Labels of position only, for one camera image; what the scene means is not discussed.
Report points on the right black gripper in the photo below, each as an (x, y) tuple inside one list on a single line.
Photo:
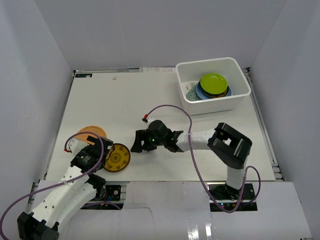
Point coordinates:
[(142, 135)]

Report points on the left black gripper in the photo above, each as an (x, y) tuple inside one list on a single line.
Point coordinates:
[(105, 146)]

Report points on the small yellow patterned plate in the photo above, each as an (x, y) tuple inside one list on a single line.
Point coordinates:
[(118, 158)]

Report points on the light green ceramic plate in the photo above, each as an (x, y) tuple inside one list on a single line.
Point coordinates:
[(192, 95)]

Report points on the blue plastic plate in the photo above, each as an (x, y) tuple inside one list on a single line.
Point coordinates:
[(202, 96)]

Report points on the lime green plate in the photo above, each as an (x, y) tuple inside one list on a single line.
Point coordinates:
[(213, 84)]

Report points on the large yellow patterned plate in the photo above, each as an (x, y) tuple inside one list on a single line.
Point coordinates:
[(226, 93)]

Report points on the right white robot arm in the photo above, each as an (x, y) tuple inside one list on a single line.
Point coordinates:
[(228, 144)]

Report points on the white plastic bin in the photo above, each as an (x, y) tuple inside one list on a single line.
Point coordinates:
[(190, 73)]

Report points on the woven wicker plate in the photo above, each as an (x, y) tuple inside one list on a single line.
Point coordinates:
[(91, 128)]

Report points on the blue label sticker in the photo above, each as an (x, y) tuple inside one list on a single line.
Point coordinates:
[(83, 75)]

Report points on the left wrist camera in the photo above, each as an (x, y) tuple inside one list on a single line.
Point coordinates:
[(74, 146)]

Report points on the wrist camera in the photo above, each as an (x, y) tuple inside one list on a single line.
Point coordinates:
[(147, 120), (74, 146)]

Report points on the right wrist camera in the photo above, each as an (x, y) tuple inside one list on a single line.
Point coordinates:
[(147, 120)]

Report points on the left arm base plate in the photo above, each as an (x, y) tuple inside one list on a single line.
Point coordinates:
[(109, 193)]

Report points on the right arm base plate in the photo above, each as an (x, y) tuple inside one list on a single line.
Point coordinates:
[(228, 199)]

